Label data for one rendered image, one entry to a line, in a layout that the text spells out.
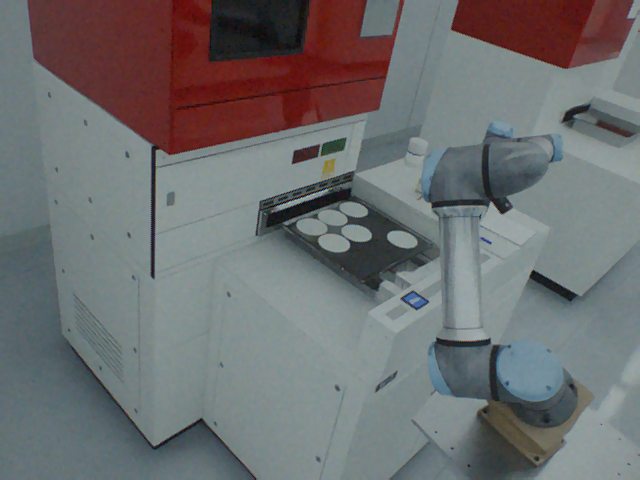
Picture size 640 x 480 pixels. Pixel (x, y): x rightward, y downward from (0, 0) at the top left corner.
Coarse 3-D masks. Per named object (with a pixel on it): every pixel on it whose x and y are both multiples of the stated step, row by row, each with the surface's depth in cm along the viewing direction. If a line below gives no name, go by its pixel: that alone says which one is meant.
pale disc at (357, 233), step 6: (342, 228) 181; (348, 228) 181; (354, 228) 182; (360, 228) 183; (348, 234) 178; (354, 234) 179; (360, 234) 179; (366, 234) 180; (354, 240) 176; (360, 240) 176; (366, 240) 177
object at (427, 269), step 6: (438, 258) 179; (426, 264) 175; (432, 264) 175; (438, 264) 176; (420, 270) 171; (426, 270) 172; (432, 270) 172; (414, 276) 168; (420, 276) 169; (378, 294) 158; (378, 300) 158; (384, 300) 157
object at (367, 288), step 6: (288, 234) 183; (294, 240) 182; (300, 246) 181; (306, 246) 179; (312, 252) 178; (318, 258) 177; (324, 258) 175; (324, 264) 175; (330, 264) 173; (336, 270) 172; (342, 276) 171; (348, 276) 169; (348, 282) 170; (354, 282) 168; (360, 288) 167; (366, 288) 165; (372, 288) 164; (372, 294) 164
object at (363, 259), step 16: (320, 208) 189; (336, 208) 191; (368, 208) 195; (288, 224) 177; (352, 224) 184; (368, 224) 186; (384, 224) 188; (384, 240) 179; (336, 256) 166; (352, 256) 168; (368, 256) 169; (384, 256) 171; (400, 256) 172; (368, 272) 162
